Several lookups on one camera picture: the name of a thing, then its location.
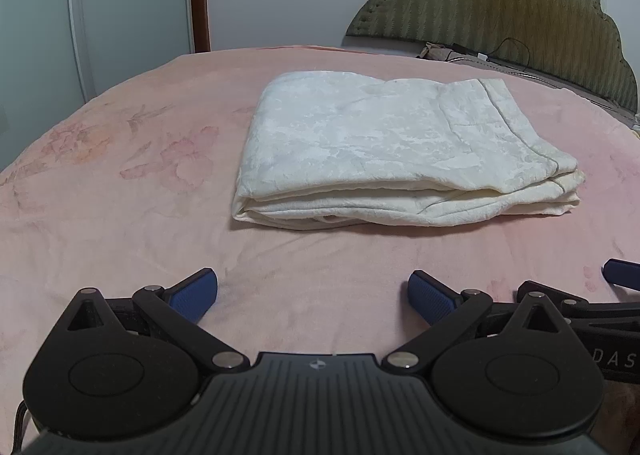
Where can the olive green padded headboard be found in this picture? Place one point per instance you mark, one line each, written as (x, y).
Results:
(505, 0)

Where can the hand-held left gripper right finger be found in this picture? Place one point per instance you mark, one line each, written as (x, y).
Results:
(429, 296)

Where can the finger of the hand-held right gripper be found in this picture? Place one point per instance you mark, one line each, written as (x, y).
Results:
(622, 273)
(575, 306)

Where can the pink blanket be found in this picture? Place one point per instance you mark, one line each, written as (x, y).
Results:
(150, 215)

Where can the white wardrobe door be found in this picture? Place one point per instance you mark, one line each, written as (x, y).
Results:
(120, 10)

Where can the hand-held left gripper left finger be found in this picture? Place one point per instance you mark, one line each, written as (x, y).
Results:
(195, 293)

